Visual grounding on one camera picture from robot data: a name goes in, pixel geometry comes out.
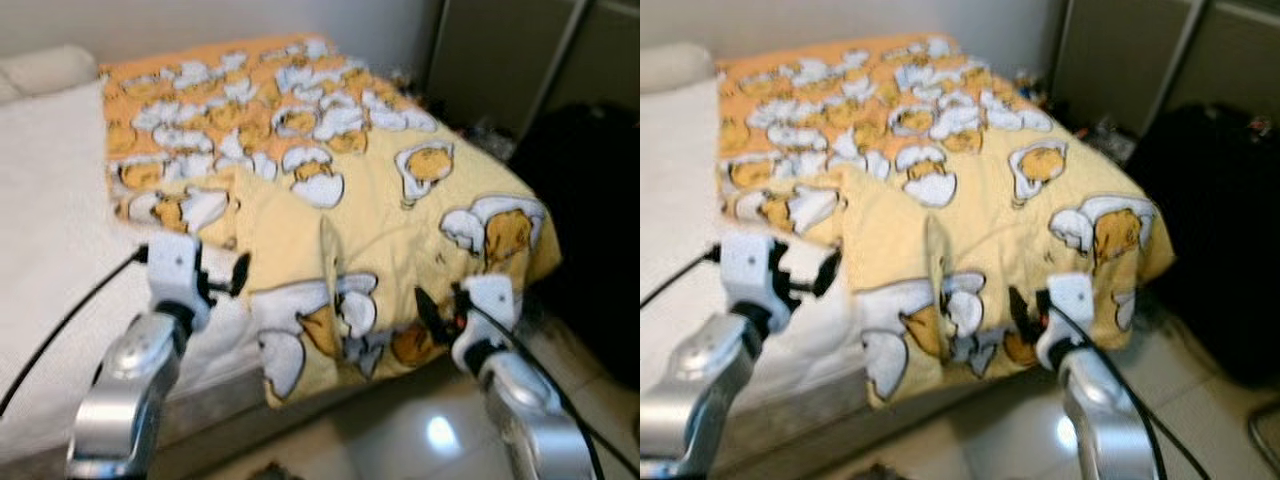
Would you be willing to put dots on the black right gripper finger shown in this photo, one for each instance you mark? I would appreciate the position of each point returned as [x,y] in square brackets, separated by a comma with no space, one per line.
[430,318]
[1020,315]

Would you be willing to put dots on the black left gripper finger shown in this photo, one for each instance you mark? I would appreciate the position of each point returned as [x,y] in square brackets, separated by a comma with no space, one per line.
[240,275]
[828,272]

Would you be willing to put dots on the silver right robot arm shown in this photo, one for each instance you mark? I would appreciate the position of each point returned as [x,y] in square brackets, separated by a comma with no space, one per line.
[525,420]
[1105,420]

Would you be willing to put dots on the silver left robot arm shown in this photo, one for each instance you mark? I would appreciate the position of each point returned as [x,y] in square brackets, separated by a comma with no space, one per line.
[125,390]
[700,390]

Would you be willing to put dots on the yellow egg cartoon blanket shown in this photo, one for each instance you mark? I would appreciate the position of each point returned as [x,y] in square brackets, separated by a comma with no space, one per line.
[1000,200]
[380,200]

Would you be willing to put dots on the white quilted mattress pad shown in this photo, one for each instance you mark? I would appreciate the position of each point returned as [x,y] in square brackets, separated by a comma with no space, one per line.
[670,200]
[50,200]

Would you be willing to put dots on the large black suitcase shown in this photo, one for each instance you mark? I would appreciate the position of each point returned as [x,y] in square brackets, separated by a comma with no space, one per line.
[590,220]
[1210,220]

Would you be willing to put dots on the beige long bolster pillow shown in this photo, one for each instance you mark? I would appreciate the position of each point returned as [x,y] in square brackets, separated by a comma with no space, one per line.
[45,70]
[675,65]

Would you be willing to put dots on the grey wardrobe sliding door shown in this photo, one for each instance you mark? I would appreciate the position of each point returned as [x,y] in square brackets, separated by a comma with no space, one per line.
[610,50]
[1240,50]
[1110,60]
[490,60]

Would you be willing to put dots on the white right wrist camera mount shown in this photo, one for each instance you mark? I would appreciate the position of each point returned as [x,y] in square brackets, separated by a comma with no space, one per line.
[1070,295]
[490,300]

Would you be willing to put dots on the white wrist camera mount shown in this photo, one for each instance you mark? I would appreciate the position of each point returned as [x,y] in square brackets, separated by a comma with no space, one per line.
[750,270]
[1070,295]
[490,300]
[175,270]

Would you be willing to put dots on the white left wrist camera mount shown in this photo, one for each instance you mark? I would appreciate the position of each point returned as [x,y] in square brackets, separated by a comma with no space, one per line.
[175,270]
[750,270]

